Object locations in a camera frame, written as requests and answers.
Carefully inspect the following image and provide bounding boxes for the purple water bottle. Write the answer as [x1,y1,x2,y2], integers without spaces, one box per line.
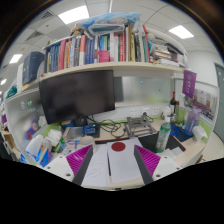
[184,107,201,136]

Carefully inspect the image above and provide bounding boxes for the stack of papers on shelf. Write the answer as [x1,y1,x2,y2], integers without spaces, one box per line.
[148,36,185,67]

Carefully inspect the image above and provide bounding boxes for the tissue box with tissues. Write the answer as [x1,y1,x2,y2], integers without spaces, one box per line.
[26,135,52,167]

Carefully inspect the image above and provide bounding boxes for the white tissue pack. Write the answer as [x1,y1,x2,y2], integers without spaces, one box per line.
[192,125,207,143]

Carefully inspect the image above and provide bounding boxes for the black cables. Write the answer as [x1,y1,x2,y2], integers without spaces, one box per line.
[87,115,128,139]

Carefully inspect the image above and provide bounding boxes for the dark blue box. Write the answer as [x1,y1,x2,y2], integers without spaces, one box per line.
[22,51,44,85]

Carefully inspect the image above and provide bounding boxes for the blue patterned bag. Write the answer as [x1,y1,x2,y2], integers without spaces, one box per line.
[72,12,140,35]

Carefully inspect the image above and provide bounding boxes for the metal laptop stand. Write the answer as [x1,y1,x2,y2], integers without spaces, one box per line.
[125,115,156,138]

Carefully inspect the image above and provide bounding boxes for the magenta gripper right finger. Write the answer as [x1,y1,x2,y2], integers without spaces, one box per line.
[134,145,160,185]

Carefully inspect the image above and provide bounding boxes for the row of colourful books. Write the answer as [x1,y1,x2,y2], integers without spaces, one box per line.
[45,22,152,73]

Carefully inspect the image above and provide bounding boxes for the blue small device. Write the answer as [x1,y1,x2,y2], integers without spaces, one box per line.
[83,124,100,138]

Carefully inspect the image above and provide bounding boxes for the dark wine bottle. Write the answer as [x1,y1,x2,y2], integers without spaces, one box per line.
[169,91,177,114]

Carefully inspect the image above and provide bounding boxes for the black computer monitor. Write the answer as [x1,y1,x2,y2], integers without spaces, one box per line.
[39,70,115,124]

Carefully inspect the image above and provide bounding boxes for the white wooden shelf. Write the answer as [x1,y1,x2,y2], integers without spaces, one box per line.
[19,33,189,93]

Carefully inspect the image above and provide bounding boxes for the green plastic water bottle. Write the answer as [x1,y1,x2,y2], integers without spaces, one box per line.
[156,117,171,153]

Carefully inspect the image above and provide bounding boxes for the red round coaster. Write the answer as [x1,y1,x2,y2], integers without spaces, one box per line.
[111,142,125,152]

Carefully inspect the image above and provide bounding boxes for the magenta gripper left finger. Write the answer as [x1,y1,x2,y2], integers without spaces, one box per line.
[66,145,93,185]

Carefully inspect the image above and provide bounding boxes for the white paper sheet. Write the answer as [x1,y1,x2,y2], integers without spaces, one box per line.
[107,138,141,182]

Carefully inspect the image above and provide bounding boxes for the purple hanging banner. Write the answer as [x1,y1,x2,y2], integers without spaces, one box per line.
[182,70,197,98]

